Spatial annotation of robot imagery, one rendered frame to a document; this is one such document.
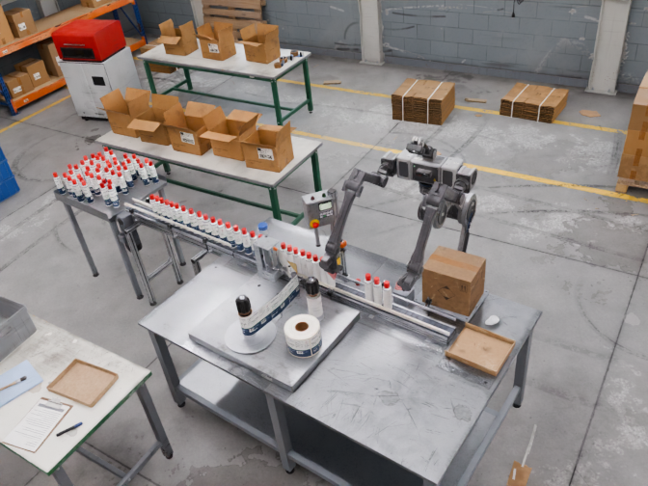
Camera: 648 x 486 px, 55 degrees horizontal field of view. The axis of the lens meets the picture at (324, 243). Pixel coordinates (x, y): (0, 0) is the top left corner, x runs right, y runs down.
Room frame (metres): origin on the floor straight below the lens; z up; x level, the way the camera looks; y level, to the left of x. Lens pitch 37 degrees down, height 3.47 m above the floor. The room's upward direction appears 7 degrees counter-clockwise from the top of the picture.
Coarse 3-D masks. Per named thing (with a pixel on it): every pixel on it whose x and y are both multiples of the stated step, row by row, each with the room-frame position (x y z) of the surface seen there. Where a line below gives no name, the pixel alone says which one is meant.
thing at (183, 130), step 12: (180, 108) 5.56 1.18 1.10; (192, 108) 5.57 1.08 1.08; (204, 108) 5.50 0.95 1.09; (168, 120) 5.38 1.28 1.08; (180, 120) 5.52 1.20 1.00; (192, 120) 5.53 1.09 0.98; (180, 132) 5.27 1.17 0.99; (192, 132) 5.19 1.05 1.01; (204, 132) 5.25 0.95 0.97; (180, 144) 5.29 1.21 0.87; (192, 144) 5.21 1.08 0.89; (204, 144) 5.24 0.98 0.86
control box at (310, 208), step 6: (318, 192) 3.18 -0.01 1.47; (324, 192) 3.17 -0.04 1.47; (306, 198) 3.14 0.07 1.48; (318, 198) 3.12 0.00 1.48; (324, 198) 3.11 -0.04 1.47; (330, 198) 3.11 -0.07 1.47; (306, 204) 3.08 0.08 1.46; (312, 204) 3.08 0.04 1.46; (306, 210) 3.09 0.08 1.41; (312, 210) 3.08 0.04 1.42; (318, 210) 3.09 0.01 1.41; (324, 210) 3.10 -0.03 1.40; (306, 216) 3.11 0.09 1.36; (312, 216) 3.08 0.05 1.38; (318, 216) 3.09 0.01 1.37; (330, 216) 3.10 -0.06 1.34; (306, 222) 3.13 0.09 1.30; (312, 222) 3.07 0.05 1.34; (318, 222) 3.08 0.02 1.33; (324, 222) 3.09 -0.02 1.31; (330, 222) 3.10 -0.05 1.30; (312, 228) 3.07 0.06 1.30
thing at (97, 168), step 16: (80, 160) 4.78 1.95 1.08; (96, 160) 4.81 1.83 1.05; (112, 160) 4.86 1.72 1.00; (128, 160) 4.68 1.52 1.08; (64, 176) 4.57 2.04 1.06; (80, 176) 4.49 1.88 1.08; (96, 176) 4.46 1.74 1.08; (64, 192) 4.59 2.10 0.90; (80, 192) 4.44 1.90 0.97; (96, 192) 4.50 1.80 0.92
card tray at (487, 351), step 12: (468, 324) 2.55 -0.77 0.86; (468, 336) 2.48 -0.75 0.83; (480, 336) 2.47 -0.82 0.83; (492, 336) 2.45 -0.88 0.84; (456, 348) 2.40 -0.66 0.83; (468, 348) 2.39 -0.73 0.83; (480, 348) 2.37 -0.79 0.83; (492, 348) 2.36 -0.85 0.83; (504, 348) 2.35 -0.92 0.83; (456, 360) 2.31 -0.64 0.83; (468, 360) 2.27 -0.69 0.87; (480, 360) 2.29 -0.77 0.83; (492, 360) 2.28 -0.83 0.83; (504, 360) 2.25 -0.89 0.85; (492, 372) 2.18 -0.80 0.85
